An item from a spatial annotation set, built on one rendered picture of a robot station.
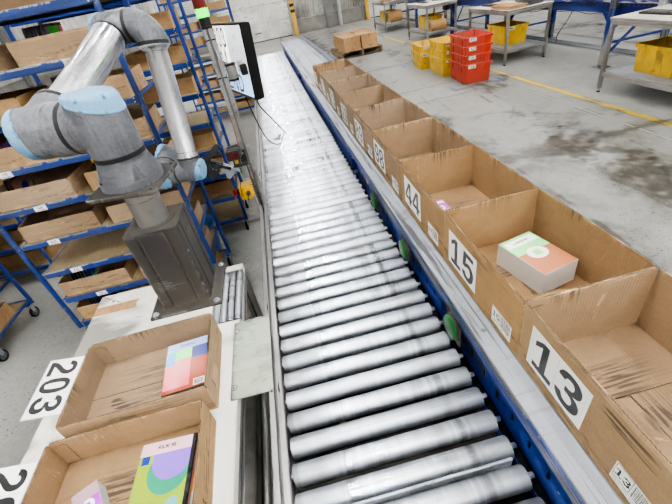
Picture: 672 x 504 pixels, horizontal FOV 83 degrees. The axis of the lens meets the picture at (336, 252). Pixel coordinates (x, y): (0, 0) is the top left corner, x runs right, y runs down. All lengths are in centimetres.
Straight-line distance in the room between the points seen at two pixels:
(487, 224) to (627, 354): 47
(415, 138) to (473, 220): 79
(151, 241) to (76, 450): 60
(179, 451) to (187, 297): 60
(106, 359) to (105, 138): 68
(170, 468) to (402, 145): 151
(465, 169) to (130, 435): 138
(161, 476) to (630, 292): 110
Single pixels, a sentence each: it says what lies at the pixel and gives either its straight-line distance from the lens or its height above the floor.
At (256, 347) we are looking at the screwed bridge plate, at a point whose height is 75.
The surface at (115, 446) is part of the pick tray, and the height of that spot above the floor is 77.
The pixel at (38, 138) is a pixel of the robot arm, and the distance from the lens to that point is 137.
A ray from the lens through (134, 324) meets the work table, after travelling 157.
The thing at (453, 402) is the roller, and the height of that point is 75.
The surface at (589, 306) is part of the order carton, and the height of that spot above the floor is 99.
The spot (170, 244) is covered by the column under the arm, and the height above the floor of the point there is 101.
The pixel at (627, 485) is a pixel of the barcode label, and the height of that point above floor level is 93.
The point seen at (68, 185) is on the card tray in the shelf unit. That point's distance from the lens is 241.
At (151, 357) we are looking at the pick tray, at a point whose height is 76.
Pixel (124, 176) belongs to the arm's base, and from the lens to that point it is 129.
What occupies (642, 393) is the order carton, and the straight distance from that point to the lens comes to 99.
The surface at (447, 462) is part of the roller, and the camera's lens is 97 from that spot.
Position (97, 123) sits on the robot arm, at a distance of 126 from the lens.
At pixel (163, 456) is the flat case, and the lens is 109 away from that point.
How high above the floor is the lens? 163
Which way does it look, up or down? 35 degrees down
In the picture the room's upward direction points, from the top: 12 degrees counter-clockwise
